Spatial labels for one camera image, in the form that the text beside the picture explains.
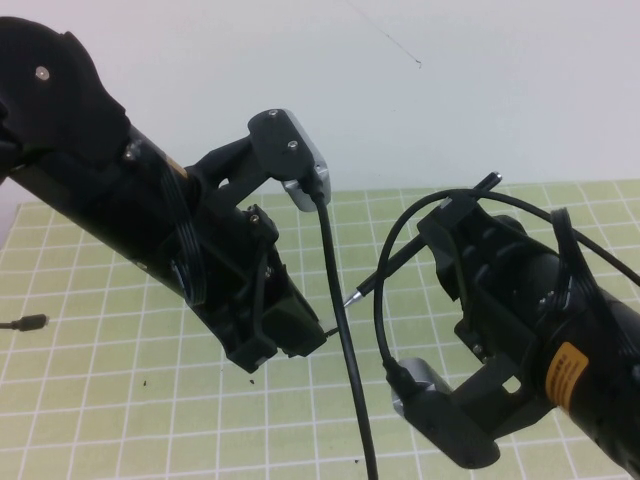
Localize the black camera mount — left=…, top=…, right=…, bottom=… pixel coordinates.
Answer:
left=449, top=357, right=557, bottom=442
left=184, top=133, right=274, bottom=202

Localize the loose black plug cable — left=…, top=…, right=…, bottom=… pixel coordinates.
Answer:
left=0, top=313, right=49, bottom=333

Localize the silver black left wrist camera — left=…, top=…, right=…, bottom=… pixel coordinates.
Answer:
left=247, top=107, right=332, bottom=212

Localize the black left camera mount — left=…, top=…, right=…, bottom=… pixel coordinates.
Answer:
left=184, top=133, right=274, bottom=202

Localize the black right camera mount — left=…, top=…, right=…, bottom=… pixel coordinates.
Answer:
left=449, top=357, right=557, bottom=442

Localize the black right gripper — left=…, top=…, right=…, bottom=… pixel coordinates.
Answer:
left=417, top=192, right=571, bottom=372

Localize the green grid tablecloth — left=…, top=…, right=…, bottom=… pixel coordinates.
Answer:
left=0, top=180, right=640, bottom=480

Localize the black right camera cable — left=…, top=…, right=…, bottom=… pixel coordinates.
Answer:
left=374, top=188, right=640, bottom=389

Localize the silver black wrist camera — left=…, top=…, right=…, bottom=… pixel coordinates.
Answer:
left=389, top=357, right=501, bottom=471
left=247, top=107, right=332, bottom=212

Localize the black pen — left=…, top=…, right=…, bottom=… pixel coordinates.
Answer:
left=342, top=171, right=503, bottom=306

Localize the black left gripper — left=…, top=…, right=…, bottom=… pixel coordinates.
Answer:
left=149, top=182, right=322, bottom=375

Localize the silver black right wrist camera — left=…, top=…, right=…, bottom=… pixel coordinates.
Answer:
left=389, top=357, right=501, bottom=471

